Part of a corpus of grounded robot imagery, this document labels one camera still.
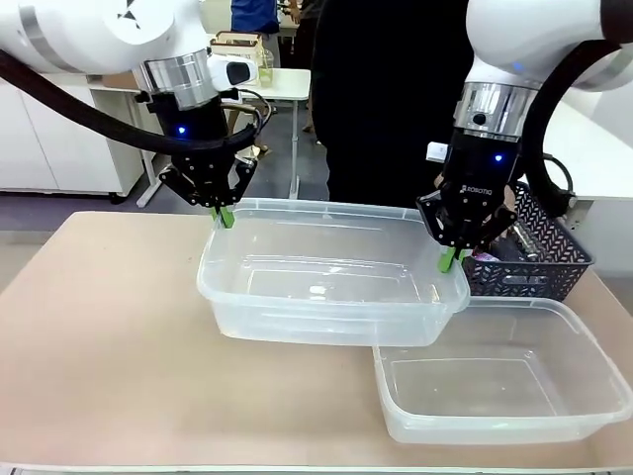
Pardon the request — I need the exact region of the person in blue shirt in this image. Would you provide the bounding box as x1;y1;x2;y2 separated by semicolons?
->
228;0;282;36

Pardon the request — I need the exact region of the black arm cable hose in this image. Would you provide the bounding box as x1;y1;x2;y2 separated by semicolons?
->
519;38;625;220
0;48;276;155

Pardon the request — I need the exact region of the person in black clothes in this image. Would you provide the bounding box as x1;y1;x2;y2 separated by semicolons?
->
310;0;477;209

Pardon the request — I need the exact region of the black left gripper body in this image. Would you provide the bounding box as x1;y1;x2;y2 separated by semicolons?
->
145;91;234;163

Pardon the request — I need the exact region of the clear plastic bottle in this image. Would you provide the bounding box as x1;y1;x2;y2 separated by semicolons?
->
511;220;553;261

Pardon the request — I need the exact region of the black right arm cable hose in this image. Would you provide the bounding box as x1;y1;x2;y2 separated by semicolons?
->
519;38;625;220

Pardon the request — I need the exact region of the black woven plastic basket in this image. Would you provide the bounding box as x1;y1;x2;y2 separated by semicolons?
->
462;181;595;303

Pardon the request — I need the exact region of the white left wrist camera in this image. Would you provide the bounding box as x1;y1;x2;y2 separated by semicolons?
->
206;53;262;94

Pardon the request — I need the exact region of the wooden box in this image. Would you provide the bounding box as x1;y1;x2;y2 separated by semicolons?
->
209;31;264;56

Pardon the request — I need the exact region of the large clear plastic bin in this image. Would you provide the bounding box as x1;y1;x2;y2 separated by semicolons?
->
196;196;472;347

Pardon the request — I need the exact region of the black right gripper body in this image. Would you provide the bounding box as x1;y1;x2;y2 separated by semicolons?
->
441;126;522;239

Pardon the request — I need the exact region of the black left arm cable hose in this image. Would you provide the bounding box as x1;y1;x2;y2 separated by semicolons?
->
0;48;276;155

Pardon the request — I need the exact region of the white folding table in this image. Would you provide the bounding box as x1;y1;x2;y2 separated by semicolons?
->
225;67;313;200

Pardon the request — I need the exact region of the green drink cup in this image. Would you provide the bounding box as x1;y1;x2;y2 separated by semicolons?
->
255;47;276;86

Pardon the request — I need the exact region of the white cabinet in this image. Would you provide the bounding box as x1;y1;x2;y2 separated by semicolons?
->
0;73;149;197

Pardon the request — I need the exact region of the cardboard box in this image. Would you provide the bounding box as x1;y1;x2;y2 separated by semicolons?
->
100;72;140;91

